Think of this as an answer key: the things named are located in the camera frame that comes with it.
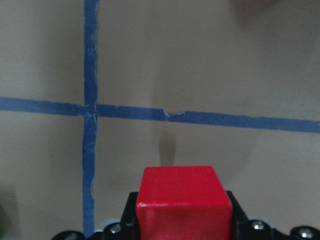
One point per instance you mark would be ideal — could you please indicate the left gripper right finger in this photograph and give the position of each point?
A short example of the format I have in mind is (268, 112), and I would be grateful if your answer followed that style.
(243, 228)

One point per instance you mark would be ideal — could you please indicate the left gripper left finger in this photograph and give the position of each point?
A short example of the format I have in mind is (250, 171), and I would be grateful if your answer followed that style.
(126, 229)

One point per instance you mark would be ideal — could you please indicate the red block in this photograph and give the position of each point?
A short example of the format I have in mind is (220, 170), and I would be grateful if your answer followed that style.
(183, 203)

